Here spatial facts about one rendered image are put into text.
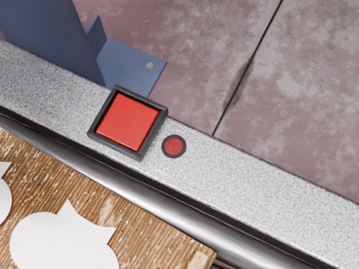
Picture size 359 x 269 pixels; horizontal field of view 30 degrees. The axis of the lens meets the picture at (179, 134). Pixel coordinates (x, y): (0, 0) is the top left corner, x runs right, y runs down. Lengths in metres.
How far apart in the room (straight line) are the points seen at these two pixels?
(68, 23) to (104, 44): 0.47
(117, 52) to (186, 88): 0.22
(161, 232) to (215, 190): 0.09
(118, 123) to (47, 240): 0.17
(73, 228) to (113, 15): 1.27
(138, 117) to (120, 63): 1.07
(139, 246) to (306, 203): 0.21
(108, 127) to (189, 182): 0.12
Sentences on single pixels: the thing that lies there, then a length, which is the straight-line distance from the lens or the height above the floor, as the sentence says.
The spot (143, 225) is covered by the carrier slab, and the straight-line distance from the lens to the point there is 0.79.
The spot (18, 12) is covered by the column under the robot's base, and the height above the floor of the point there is 0.58.
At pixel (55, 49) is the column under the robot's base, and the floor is 0.41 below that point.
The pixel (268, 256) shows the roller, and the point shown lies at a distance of 0.80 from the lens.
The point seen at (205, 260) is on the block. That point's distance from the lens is 0.76.
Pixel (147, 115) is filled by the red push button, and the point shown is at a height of 0.93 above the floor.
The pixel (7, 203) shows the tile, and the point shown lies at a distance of 0.83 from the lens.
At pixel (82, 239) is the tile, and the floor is 0.94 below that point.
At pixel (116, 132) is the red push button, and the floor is 0.93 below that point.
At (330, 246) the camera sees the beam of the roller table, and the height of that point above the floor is 0.91.
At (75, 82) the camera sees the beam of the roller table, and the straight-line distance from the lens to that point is 0.89.
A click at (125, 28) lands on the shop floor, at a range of 1.98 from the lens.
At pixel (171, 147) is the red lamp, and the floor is 0.92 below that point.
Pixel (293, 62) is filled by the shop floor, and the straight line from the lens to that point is 1.91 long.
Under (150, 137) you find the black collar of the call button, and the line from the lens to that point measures 0.83.
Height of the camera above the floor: 1.71
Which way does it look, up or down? 70 degrees down
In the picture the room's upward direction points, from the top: 10 degrees counter-clockwise
